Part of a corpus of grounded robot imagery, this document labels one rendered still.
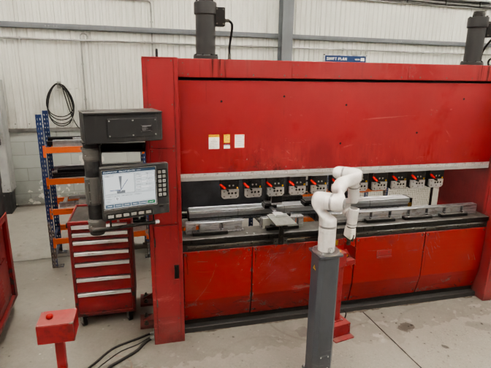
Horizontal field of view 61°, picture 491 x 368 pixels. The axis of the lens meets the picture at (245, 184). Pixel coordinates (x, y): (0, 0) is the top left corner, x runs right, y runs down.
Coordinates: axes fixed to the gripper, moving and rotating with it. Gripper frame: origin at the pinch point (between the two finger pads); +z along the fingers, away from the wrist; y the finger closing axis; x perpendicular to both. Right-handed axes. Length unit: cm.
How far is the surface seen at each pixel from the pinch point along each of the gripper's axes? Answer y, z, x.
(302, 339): 6, 84, -38
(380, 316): 3, 84, 48
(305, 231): -29.4, 0.0, -24.8
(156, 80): -51, -125, -147
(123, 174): -17, -69, -176
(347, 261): 6.3, 13.3, -3.4
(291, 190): -45, -33, -33
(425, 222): -11, -1, 95
